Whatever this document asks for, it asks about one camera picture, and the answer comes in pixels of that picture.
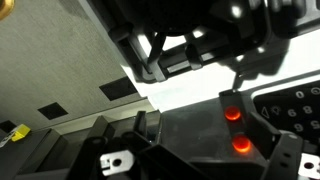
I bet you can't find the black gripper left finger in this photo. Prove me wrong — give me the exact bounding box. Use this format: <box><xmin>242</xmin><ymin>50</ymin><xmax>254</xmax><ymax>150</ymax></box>
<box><xmin>66</xmin><ymin>111</ymin><xmax>200</xmax><ymax>180</ymax></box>

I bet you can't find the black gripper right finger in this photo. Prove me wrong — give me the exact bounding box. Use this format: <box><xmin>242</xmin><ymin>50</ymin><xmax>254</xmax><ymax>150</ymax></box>
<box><xmin>249</xmin><ymin>112</ymin><xmax>319</xmax><ymax>180</ymax></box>

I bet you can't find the black keypad panel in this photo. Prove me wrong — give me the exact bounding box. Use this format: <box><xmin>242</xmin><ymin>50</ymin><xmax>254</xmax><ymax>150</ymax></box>
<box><xmin>253</xmin><ymin>81</ymin><xmax>320</xmax><ymax>143</ymax></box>

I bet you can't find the lower orange panel button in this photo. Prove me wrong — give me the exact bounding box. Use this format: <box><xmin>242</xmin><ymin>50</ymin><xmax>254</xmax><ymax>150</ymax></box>
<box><xmin>232</xmin><ymin>134</ymin><xmax>251</xmax><ymax>153</ymax></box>

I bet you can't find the orange panel button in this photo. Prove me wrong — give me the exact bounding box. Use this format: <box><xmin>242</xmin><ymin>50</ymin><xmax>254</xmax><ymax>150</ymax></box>
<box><xmin>232</xmin><ymin>134</ymin><xmax>251</xmax><ymax>153</ymax></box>
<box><xmin>224</xmin><ymin>106</ymin><xmax>241</xmax><ymax>121</ymax></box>

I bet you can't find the top orange panel button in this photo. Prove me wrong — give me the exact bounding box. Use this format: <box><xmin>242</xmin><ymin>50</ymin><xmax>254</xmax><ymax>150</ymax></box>
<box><xmin>224</xmin><ymin>106</ymin><xmax>241</xmax><ymax>121</ymax></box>

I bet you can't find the grey toy stove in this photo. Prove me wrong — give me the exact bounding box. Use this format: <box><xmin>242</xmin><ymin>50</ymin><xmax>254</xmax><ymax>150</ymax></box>
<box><xmin>0</xmin><ymin>0</ymin><xmax>319</xmax><ymax>180</ymax></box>

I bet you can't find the yellow tag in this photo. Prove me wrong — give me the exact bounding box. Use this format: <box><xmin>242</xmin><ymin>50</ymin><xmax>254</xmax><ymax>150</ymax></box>
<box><xmin>11</xmin><ymin>124</ymin><xmax>31</xmax><ymax>142</ymax></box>

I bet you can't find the yellow rimmed tray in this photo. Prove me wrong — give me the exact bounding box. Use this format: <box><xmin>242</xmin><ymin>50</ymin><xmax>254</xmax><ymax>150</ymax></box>
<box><xmin>0</xmin><ymin>0</ymin><xmax>15</xmax><ymax>20</ymax></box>

